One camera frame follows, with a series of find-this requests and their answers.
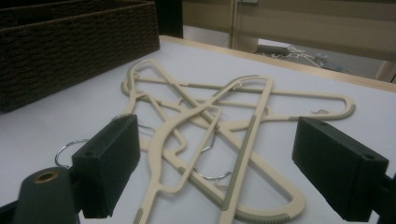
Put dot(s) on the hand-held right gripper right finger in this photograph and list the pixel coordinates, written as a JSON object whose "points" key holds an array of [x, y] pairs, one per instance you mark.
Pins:
{"points": [[339, 168]]}

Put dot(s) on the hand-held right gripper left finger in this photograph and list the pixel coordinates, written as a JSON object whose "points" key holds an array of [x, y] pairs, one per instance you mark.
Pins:
{"points": [[106, 161]]}

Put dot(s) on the beige plastic clothes hanger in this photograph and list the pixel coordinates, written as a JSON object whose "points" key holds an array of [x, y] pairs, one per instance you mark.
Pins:
{"points": [[275, 174], [154, 149], [280, 118]]}

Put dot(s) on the brown woven basket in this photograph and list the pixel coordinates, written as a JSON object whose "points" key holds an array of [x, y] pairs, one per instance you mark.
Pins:
{"points": [[62, 46]]}

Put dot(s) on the white table cover sheet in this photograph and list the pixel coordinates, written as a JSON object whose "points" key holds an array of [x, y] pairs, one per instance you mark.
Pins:
{"points": [[46, 133]]}

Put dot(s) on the black curtain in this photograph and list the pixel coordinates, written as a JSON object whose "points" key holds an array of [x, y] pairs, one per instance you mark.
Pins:
{"points": [[168, 15]]}

